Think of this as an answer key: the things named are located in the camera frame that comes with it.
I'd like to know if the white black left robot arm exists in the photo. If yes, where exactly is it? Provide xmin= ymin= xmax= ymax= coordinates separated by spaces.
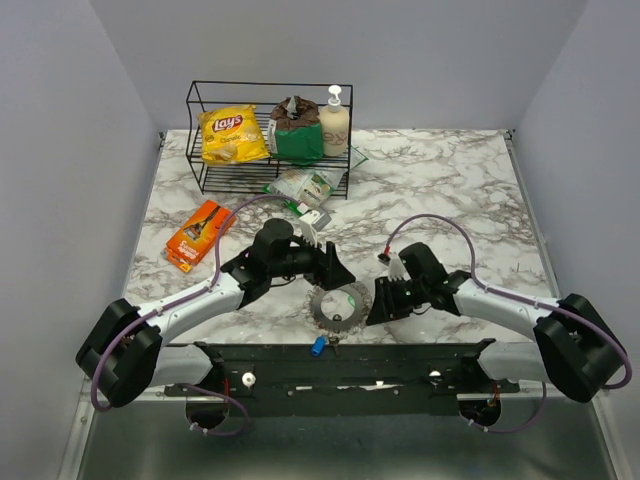
xmin=76 ymin=218 xmax=355 ymax=411

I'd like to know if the blue key tag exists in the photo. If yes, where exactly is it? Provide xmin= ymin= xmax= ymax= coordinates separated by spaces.
xmin=310 ymin=336 xmax=326 ymax=357

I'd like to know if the yellow Lays chips bag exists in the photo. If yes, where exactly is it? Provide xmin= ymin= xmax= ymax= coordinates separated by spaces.
xmin=197 ymin=104 xmax=269 ymax=166

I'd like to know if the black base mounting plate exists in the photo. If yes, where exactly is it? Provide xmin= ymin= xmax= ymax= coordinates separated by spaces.
xmin=195 ymin=340 xmax=519 ymax=418

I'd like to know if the green brown coffee bag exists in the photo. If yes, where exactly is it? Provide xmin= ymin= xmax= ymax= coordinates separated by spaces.
xmin=267 ymin=95 xmax=323 ymax=165

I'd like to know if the green white snack pouch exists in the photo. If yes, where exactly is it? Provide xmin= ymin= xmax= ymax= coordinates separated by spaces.
xmin=264 ymin=168 xmax=345 ymax=208

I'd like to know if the metal disc keyring organizer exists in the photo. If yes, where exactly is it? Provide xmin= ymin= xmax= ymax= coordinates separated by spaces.
xmin=305 ymin=282 xmax=372 ymax=335

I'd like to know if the green white card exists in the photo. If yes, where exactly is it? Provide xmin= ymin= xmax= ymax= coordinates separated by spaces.
xmin=349 ymin=146 xmax=369 ymax=170

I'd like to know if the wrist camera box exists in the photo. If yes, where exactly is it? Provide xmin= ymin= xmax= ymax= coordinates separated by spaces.
xmin=378 ymin=253 xmax=407 ymax=281
xmin=297 ymin=203 xmax=331 ymax=247

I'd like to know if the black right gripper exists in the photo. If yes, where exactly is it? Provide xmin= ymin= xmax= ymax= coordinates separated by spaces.
xmin=365 ymin=274 xmax=428 ymax=325

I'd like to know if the aluminium frame rail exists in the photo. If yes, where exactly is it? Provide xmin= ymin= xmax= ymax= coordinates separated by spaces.
xmin=79 ymin=379 xmax=611 ymax=403

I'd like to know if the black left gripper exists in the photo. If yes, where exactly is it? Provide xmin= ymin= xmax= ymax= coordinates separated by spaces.
xmin=269 ymin=230 xmax=356 ymax=291

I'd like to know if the black wire shelf rack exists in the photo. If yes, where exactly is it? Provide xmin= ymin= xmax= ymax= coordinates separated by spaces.
xmin=185 ymin=80 xmax=352 ymax=199

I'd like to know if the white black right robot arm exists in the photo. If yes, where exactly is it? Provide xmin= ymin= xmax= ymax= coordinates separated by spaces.
xmin=366 ymin=242 xmax=625 ymax=403

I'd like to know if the orange razor box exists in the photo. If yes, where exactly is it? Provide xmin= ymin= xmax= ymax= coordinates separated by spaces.
xmin=162 ymin=200 xmax=235 ymax=273

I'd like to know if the cream soap pump bottle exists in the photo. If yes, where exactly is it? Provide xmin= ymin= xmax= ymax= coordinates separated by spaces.
xmin=319 ymin=85 xmax=350 ymax=157

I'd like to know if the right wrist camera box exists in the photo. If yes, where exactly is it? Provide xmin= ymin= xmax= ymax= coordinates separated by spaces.
xmin=378 ymin=253 xmax=407 ymax=281

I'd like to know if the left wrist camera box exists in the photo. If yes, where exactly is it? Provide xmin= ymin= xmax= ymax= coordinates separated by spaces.
xmin=297 ymin=203 xmax=331 ymax=247

